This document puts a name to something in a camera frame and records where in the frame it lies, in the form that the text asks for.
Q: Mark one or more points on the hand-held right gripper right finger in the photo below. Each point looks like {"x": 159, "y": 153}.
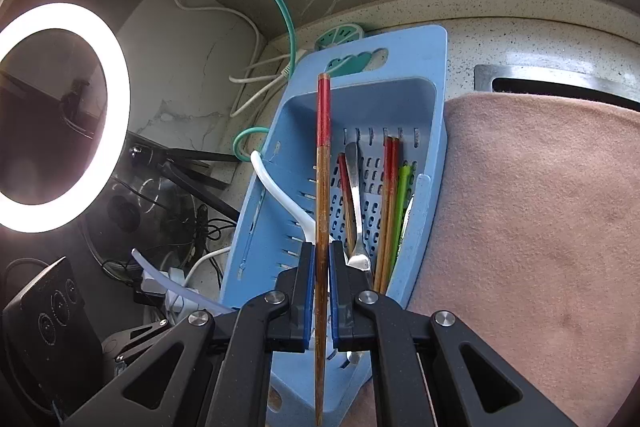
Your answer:
{"x": 334, "y": 302}

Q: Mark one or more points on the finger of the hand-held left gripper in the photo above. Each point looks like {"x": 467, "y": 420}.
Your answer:
{"x": 132, "y": 339}

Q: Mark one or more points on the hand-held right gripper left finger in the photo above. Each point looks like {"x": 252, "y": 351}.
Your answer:
{"x": 309, "y": 302}

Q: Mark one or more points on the metal spoon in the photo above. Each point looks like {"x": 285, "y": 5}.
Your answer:
{"x": 354, "y": 197}

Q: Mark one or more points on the long white plastic spoon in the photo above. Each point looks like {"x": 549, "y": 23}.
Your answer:
{"x": 277, "y": 192}

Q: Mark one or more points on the green plastic spoon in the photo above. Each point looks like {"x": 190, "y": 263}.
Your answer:
{"x": 402, "y": 197}

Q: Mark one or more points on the blue plastic basket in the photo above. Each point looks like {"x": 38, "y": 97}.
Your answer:
{"x": 425, "y": 72}

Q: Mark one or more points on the white power strip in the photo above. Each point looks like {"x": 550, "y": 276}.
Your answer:
{"x": 175, "y": 292}

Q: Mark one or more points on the steel pot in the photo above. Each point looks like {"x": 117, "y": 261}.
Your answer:
{"x": 150, "y": 217}

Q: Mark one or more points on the black tripod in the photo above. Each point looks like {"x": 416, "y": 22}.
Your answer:
{"x": 175, "y": 169}

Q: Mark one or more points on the pink cloth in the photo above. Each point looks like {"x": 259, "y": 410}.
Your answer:
{"x": 525, "y": 207}

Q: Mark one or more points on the stainless steel sink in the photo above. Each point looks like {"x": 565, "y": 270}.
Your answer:
{"x": 482, "y": 79}

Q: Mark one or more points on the green round power strip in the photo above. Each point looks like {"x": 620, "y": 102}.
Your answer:
{"x": 340, "y": 34}

